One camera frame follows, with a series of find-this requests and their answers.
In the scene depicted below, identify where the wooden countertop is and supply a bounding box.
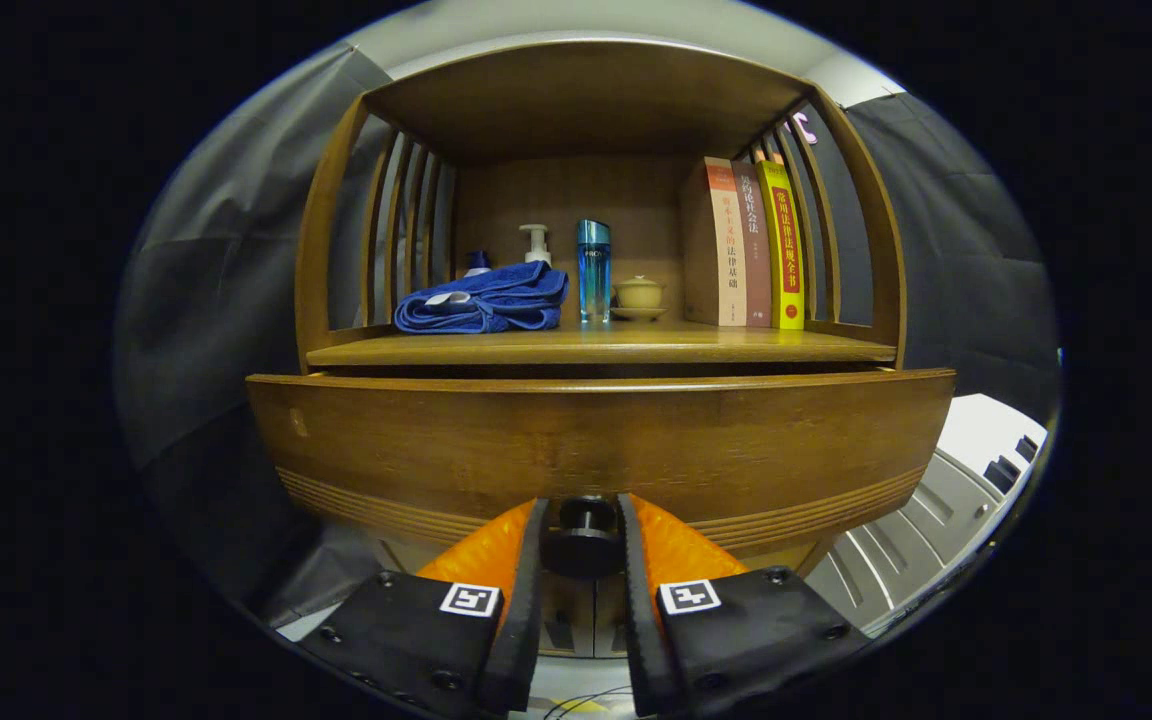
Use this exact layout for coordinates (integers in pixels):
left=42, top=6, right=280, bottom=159
left=306, top=320, right=897, bottom=367

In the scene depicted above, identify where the yellow book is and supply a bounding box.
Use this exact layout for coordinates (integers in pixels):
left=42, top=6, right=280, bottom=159
left=754, top=150, right=806, bottom=331

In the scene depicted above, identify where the wooden drawer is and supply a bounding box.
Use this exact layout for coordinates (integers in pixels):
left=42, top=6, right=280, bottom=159
left=246, top=368, right=957, bottom=579

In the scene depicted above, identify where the wooden cabinet door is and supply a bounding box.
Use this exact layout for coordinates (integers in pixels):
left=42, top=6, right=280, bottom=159
left=541, top=578, right=595, bottom=656
left=594, top=578, right=629, bottom=656

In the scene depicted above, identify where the yellow lidded teacup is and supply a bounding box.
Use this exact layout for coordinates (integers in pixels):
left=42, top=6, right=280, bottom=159
left=611, top=275, right=668, bottom=322

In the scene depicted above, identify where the blue folded towel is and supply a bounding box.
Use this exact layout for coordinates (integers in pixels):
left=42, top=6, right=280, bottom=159
left=394, top=261, right=570, bottom=335

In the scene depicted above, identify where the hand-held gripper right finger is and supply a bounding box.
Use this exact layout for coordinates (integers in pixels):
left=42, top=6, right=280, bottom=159
left=618, top=492, right=872, bottom=719

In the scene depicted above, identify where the orange and white book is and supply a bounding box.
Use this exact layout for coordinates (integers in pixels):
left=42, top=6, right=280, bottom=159
left=681, top=156, right=748, bottom=328

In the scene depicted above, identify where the brown book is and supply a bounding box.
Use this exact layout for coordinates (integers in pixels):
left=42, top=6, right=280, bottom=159
left=731, top=160, right=773, bottom=328

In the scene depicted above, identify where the blue glass bottle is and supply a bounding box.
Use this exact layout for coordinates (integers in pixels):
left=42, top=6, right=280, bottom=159
left=576, top=219, right=612, bottom=324

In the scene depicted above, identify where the wooden cabinet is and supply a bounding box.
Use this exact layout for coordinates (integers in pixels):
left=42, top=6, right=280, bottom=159
left=294, top=38, right=909, bottom=661

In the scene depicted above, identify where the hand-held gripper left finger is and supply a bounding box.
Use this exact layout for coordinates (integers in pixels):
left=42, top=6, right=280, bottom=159
left=296, top=497, right=549, bottom=716

